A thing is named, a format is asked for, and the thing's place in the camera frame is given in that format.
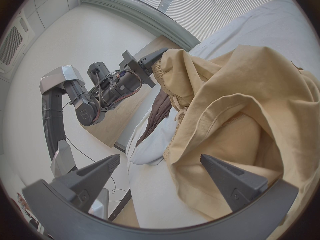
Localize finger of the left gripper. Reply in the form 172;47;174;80
139;48;170;74

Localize tan shorts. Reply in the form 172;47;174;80
151;44;320;224

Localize bed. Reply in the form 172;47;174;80
80;0;320;228

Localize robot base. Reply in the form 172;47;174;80
50;139;110;219

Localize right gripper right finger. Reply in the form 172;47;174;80
200;154;269;213

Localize dark brown garment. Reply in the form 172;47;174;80
137;93;173;144

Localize pale blue garment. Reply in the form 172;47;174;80
126;106;181;166

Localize grey-green curtain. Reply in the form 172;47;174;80
80;0;202;52

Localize window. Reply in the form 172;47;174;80
90;0;288;42

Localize white ceiling air conditioner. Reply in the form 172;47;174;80
0;9;35;78

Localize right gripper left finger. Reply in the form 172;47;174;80
51;154;121;212

